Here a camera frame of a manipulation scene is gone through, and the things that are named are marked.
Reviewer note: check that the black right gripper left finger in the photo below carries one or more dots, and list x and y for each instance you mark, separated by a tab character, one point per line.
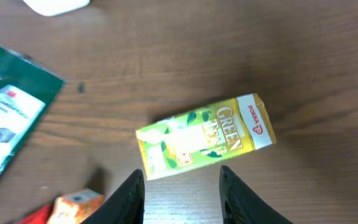
125	205

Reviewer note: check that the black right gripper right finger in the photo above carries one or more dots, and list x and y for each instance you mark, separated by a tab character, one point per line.
241	205

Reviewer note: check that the green tea carton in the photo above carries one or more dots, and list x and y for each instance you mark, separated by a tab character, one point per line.
205	136

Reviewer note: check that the green white glove package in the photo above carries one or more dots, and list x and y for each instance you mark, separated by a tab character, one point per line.
26	92

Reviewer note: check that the red chips bag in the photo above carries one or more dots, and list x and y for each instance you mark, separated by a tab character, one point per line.
40	216

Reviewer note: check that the orange tissue pack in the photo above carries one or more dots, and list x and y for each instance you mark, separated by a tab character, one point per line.
76	207

